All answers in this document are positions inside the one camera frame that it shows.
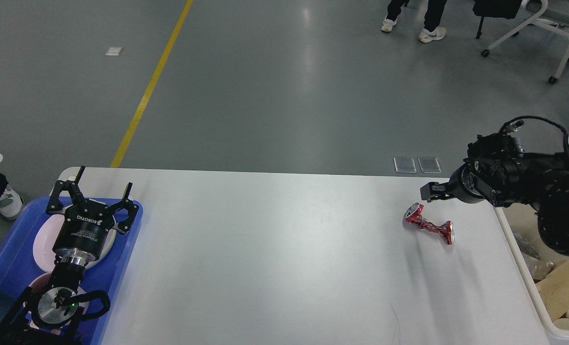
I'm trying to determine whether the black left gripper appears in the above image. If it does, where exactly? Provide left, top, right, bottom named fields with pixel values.
left=46, top=166, right=140, bottom=264

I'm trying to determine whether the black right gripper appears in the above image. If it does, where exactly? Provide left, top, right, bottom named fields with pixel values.
left=420, top=163, right=486, bottom=204

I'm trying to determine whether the small red object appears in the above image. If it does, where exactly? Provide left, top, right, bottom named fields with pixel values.
left=403, top=203, right=455, bottom=245

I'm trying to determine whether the pink plate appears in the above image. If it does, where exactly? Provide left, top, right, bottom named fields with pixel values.
left=33, top=214, right=100, bottom=273

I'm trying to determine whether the brown paper sheet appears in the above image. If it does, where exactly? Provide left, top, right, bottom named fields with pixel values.
left=535, top=260, right=569, bottom=321

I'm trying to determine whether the aluminium foil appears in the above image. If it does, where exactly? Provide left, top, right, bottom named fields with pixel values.
left=513, top=232, right=555, bottom=281

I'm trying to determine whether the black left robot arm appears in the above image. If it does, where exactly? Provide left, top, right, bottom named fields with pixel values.
left=0, top=167, right=142, bottom=345

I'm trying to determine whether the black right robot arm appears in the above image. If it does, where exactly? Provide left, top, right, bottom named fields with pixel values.
left=420, top=116, right=569, bottom=257

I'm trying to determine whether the right metal floor plate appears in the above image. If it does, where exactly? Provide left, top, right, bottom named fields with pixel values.
left=418, top=157, right=442, bottom=174

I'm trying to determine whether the metal floor plate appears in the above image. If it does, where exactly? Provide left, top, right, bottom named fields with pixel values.
left=393, top=157, right=417, bottom=174
left=418, top=157, right=442, bottom=174

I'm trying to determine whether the left metal floor plate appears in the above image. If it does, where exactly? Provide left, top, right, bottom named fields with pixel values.
left=393, top=157, right=417, bottom=174

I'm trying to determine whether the white sneaker at left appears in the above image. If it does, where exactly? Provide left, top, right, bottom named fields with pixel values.
left=0, top=172, right=24, bottom=220

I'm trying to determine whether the cream plastic bin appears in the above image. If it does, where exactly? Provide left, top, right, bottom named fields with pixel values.
left=494, top=205, right=569, bottom=344

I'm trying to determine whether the blue plastic tray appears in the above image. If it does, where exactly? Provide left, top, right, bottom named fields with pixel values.
left=0, top=196, right=144, bottom=345

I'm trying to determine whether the white floor label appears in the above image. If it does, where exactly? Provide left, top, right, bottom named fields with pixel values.
left=104, top=46, right=123, bottom=57

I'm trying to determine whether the person with white sneakers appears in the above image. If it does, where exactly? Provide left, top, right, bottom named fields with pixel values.
left=381, top=0, right=447, bottom=43

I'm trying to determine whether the white office chair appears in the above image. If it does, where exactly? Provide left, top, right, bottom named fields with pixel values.
left=473, top=0, right=569, bottom=84

